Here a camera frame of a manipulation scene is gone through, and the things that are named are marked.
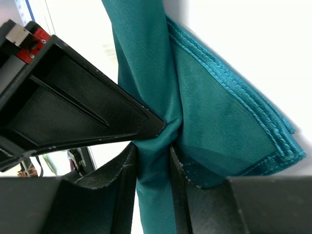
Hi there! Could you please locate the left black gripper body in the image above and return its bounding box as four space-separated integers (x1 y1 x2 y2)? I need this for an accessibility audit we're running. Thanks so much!
0 19 53 92

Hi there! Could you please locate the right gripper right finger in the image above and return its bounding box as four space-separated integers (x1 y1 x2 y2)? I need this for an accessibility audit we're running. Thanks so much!
170 146 312 234

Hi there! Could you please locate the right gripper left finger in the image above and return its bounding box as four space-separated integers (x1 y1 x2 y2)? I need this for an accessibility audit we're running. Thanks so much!
0 144 137 234

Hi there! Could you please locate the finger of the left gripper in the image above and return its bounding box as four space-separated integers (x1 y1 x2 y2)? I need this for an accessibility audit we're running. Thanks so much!
0 36 165 171

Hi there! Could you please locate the teal cloth napkin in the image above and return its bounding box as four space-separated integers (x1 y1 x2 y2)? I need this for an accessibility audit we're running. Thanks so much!
103 0 305 234

